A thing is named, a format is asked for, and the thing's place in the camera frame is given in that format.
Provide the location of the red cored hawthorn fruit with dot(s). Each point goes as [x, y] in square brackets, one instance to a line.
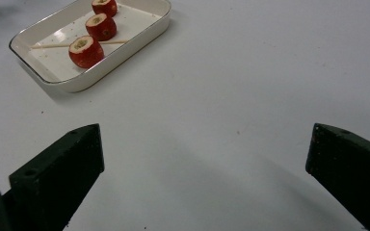
[102, 29]
[106, 8]
[86, 56]

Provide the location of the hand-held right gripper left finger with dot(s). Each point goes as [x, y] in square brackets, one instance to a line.
[58, 173]

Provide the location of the white rectangular tray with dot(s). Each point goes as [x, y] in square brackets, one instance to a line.
[58, 65]

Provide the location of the thin wooden skewer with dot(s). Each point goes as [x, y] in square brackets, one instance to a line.
[49, 46]

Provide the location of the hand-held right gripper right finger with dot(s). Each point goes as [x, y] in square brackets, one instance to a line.
[350, 173]

